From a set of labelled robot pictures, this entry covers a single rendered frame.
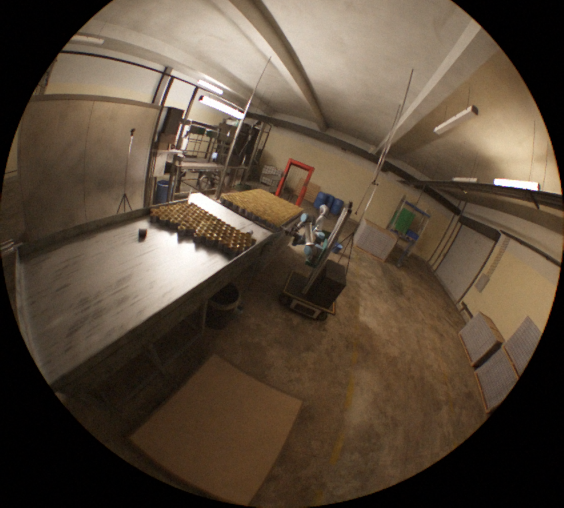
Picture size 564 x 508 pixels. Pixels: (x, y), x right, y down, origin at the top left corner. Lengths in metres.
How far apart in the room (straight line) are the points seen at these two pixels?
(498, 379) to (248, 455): 5.54
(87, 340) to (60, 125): 2.70
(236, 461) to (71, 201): 3.76
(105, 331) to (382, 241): 7.25
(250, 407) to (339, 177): 10.94
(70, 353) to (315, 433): 2.19
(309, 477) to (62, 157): 4.70
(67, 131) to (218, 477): 4.05
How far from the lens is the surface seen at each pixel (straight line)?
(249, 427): 2.00
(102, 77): 9.05
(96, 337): 1.21
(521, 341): 6.10
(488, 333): 6.55
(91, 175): 3.42
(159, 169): 4.30
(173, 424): 1.96
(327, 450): 2.46
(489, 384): 6.25
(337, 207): 10.59
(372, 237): 7.01
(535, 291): 8.09
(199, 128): 4.80
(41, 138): 3.29
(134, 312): 1.23
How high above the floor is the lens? 2.08
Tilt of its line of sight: 21 degrees down
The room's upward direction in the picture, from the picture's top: 22 degrees clockwise
